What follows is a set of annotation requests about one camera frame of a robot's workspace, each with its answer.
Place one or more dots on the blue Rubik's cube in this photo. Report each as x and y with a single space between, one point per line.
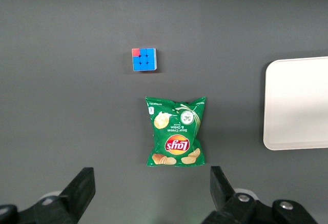
144 60

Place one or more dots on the green Lay's chips bag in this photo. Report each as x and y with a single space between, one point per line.
176 131

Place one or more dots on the beige plastic tray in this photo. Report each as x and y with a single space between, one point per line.
299 103

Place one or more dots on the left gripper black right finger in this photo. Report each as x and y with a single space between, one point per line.
238 208

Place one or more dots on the dark grey table mat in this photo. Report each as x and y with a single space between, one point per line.
77 106

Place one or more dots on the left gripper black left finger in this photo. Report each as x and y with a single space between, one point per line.
64 206

